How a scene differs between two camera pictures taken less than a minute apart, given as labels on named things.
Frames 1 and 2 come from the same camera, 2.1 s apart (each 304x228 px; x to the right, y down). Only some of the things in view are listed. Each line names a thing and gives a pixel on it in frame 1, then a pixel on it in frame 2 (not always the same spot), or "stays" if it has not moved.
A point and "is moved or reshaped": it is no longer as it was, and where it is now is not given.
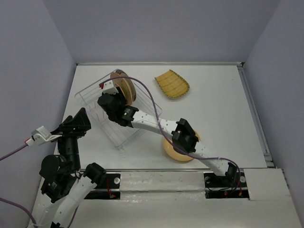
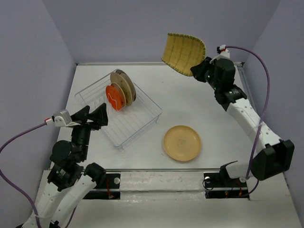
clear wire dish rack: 118,136 stays
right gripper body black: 118,98 to 214,83
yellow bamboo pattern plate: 172,84 to 183,52
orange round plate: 124,84 is moved or reshaped
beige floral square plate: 121,83 stays
